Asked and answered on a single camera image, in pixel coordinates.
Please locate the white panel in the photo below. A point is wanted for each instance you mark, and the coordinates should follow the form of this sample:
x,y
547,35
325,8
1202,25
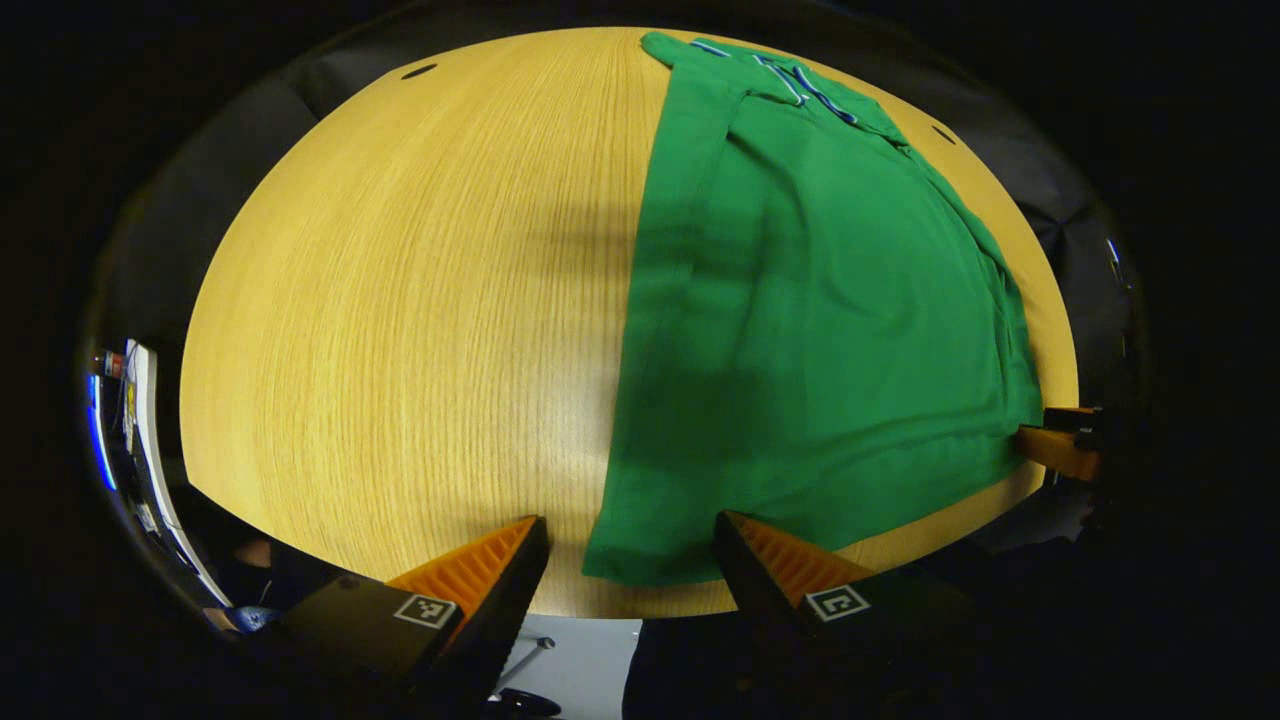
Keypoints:
x,y
145,420

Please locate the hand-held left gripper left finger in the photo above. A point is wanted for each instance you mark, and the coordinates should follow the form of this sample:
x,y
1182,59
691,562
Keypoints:
x,y
505,610

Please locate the green T-shirt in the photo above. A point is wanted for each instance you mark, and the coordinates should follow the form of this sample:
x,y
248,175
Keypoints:
x,y
820,350

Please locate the blue light strip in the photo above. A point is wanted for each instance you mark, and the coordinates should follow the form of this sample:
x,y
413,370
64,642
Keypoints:
x,y
98,440

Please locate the dark chair base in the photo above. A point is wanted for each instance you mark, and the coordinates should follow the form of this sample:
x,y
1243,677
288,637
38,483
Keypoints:
x,y
525,703

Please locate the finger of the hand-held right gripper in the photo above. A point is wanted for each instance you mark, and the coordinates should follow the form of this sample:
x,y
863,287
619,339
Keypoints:
x,y
1075,420
1065,452

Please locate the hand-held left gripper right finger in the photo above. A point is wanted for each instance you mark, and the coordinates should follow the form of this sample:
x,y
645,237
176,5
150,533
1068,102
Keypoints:
x,y
745,575

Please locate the black backdrop cloth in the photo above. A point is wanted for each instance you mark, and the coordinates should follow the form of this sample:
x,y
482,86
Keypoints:
x,y
180,220

